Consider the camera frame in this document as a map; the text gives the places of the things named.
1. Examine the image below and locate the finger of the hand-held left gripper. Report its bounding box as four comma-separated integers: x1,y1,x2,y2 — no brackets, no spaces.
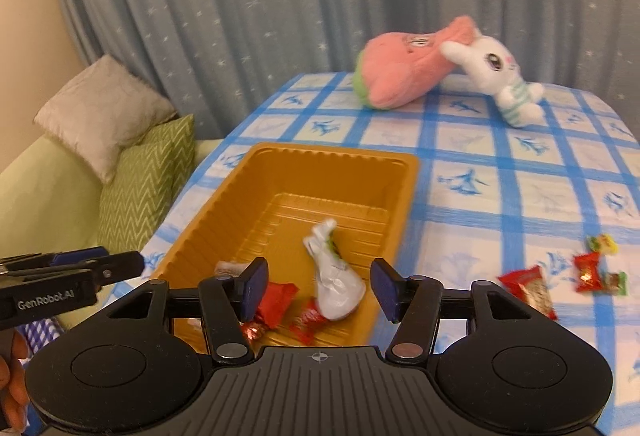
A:
0,251,146,289
0,247,109,273

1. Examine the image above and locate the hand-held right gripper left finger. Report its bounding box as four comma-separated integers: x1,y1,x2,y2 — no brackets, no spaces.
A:
102,258,271,364

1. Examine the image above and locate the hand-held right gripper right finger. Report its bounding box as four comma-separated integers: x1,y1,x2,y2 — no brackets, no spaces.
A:
371,258,541,363

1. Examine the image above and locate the grey snack packet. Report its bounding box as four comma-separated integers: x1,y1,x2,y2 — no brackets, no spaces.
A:
215,260,248,277

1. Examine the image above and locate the white candy bag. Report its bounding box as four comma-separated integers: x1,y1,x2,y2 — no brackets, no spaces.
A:
302,218,367,321

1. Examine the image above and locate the small red candy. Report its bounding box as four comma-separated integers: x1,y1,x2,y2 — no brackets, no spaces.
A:
573,252,602,293
289,298,333,346

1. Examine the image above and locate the orange plastic tray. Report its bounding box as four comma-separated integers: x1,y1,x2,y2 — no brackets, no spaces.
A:
150,142,420,349

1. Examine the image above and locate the red printed snack packet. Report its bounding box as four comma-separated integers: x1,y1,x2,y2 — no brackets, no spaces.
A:
497,265,558,321

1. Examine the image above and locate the yellow green candy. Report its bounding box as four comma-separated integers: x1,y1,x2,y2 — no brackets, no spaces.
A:
586,234,619,255

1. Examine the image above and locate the green brown candy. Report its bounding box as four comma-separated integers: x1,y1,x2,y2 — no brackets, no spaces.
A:
601,271,629,297

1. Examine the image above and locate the person's left hand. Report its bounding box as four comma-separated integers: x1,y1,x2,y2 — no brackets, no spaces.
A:
0,331,31,432

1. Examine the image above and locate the blue checked cloth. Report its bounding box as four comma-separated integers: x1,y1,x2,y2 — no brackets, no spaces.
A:
20,317,68,357

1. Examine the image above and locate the light green sofa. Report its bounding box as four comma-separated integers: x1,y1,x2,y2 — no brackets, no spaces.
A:
0,136,221,332

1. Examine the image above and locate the green zigzag pillow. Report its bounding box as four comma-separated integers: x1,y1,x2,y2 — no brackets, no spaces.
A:
97,114,196,257

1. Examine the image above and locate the blue checked tablecloth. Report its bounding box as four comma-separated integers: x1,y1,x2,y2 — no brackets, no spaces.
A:
142,72,640,436

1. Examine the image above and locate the beige pillow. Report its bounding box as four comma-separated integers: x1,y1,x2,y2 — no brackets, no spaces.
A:
34,54,178,184

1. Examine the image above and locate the pink plush toy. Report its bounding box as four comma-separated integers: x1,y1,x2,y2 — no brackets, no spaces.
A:
352,16,481,111

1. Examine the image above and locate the white bunny plush toy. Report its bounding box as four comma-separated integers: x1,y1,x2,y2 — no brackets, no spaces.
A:
440,36,546,129

